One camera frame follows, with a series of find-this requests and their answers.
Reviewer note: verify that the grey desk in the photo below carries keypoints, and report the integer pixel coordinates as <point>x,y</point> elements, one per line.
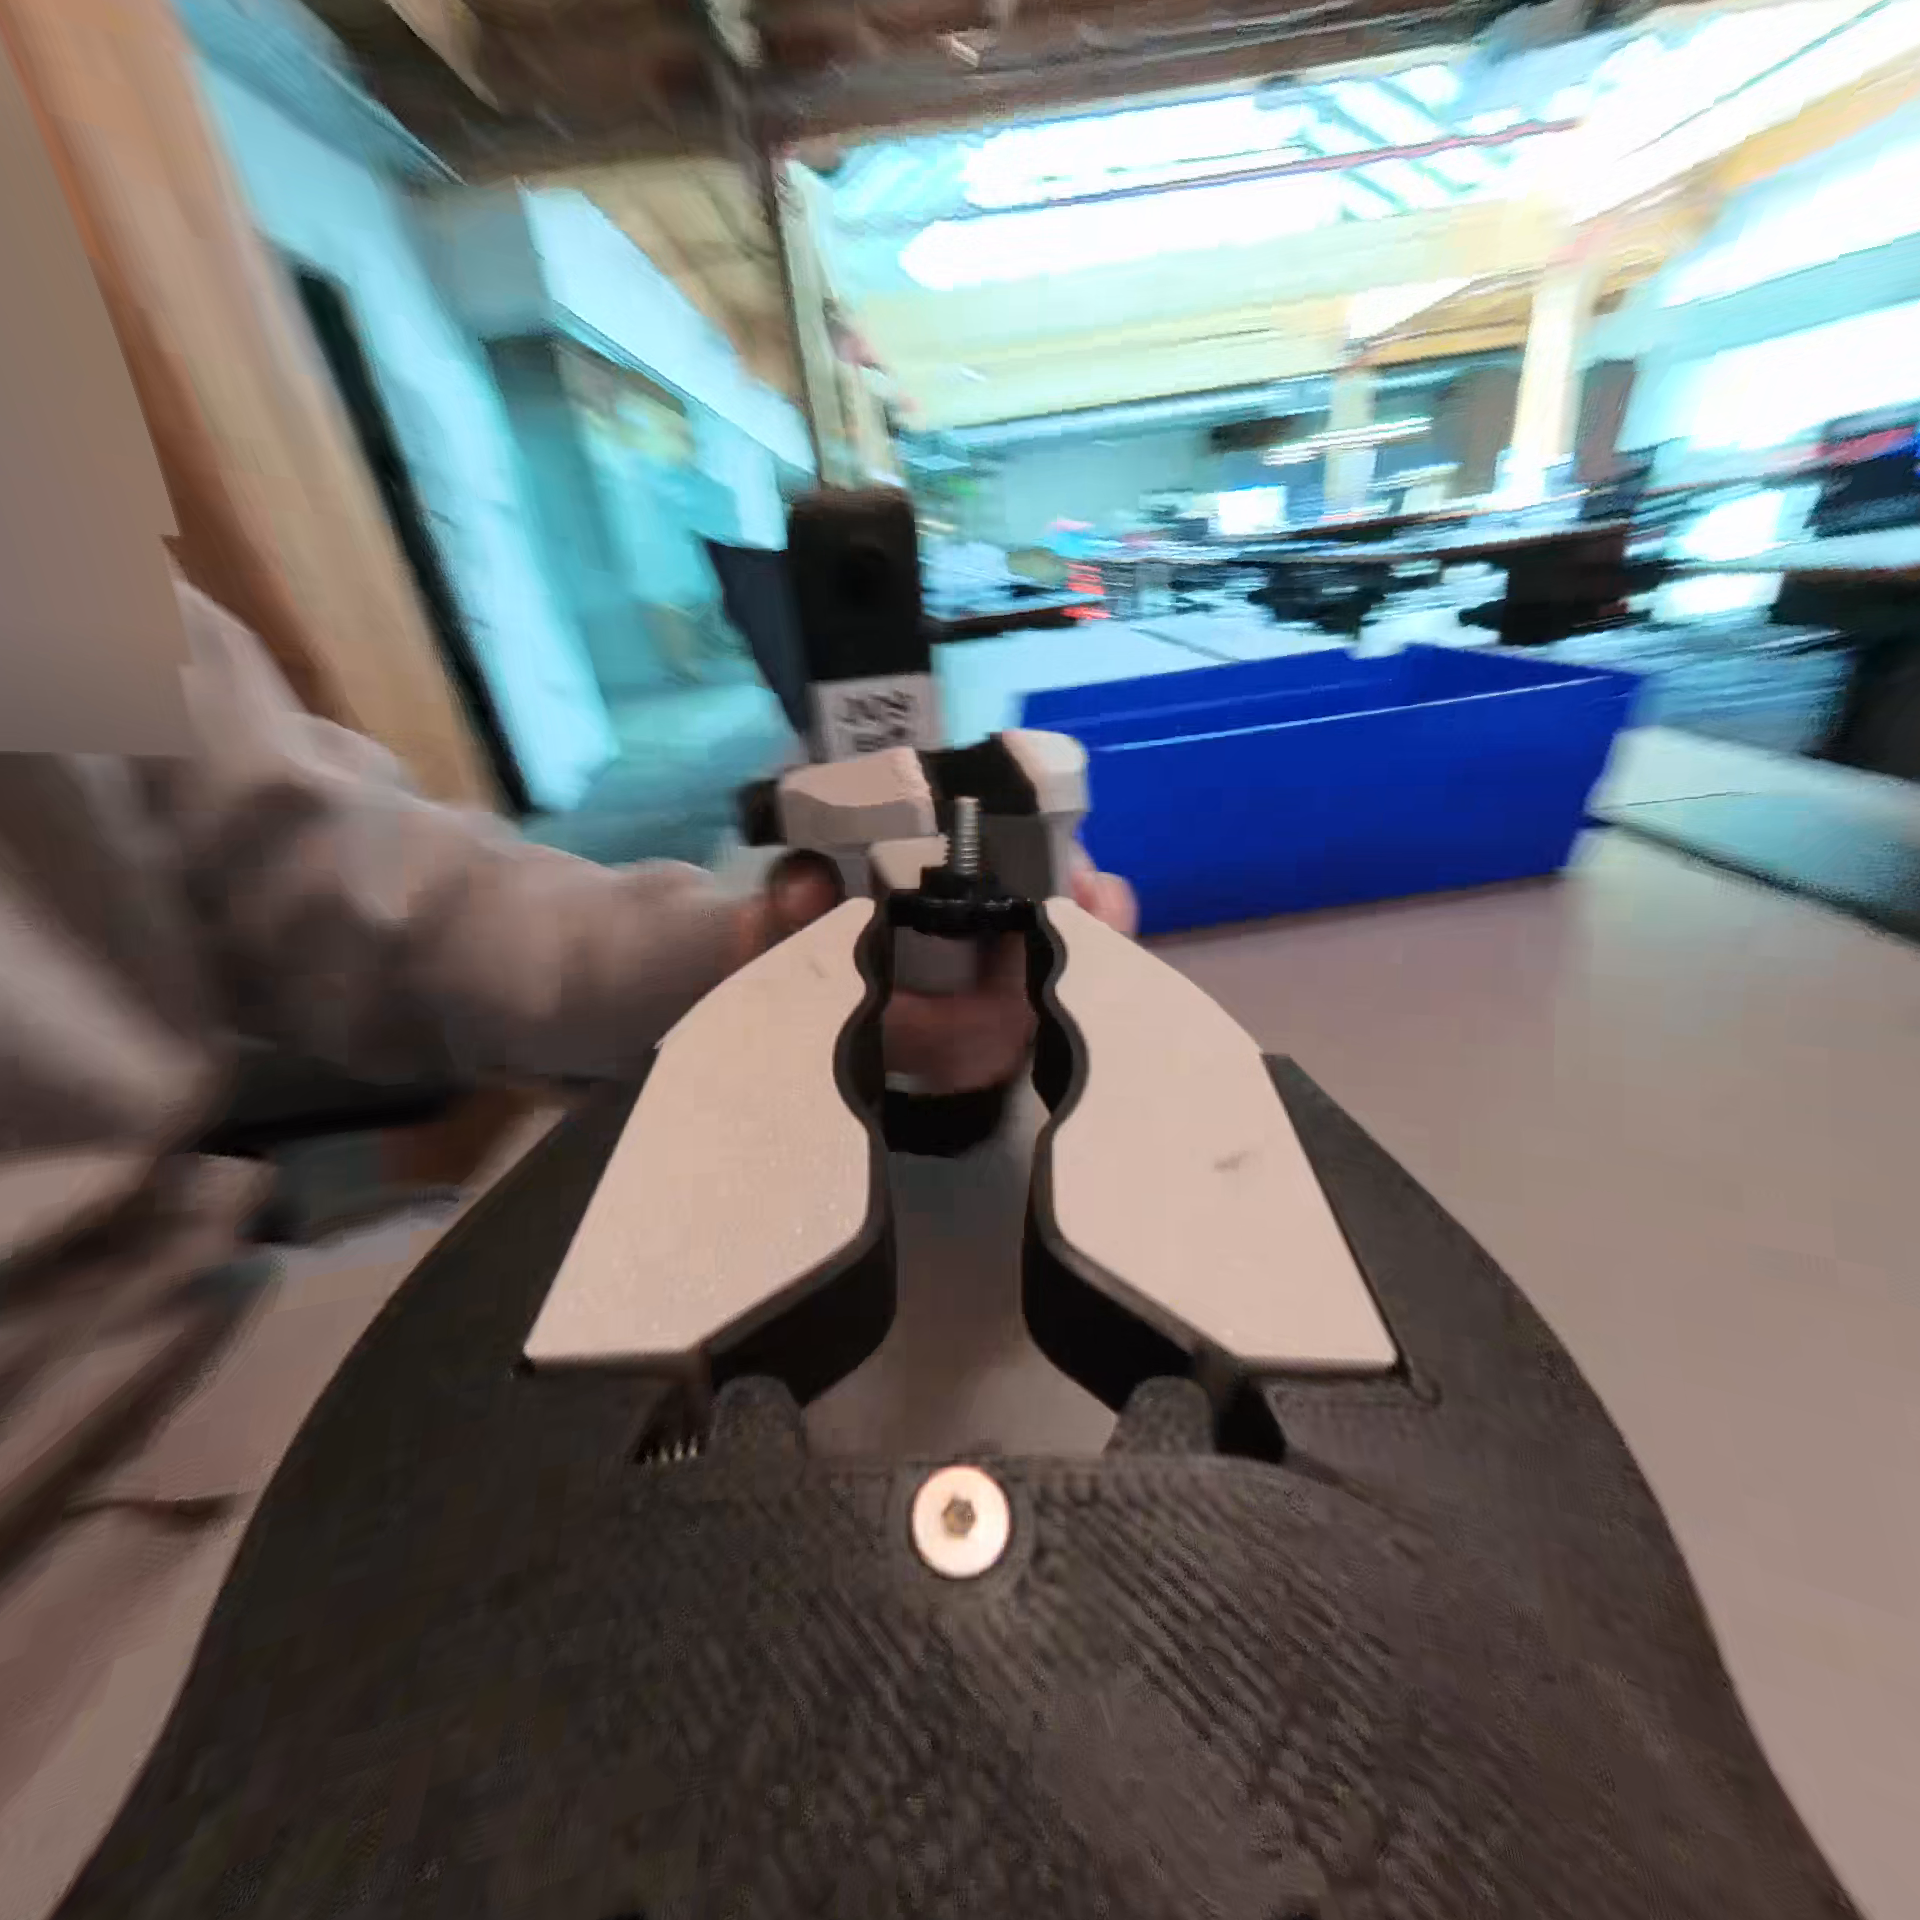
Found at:
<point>1681,1082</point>

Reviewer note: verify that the blue plastic bin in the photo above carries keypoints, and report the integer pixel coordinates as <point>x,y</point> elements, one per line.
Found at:
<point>1351,781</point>

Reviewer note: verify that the person's left forearm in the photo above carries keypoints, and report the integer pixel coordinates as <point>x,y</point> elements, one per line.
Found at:
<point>361,962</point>

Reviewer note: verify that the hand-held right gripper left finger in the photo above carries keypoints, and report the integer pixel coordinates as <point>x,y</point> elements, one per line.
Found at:
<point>720,1188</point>

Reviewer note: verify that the person's left hand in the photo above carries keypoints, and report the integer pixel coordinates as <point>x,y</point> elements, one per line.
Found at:
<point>955,1036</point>

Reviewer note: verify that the black knob bolt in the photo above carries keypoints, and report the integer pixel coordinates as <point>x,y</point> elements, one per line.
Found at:
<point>960,851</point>

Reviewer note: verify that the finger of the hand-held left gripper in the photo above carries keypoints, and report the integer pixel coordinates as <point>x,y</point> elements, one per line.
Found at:
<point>1051,796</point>
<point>855,818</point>

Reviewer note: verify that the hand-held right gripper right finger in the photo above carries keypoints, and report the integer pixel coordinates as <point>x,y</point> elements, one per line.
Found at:
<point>1201,1188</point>

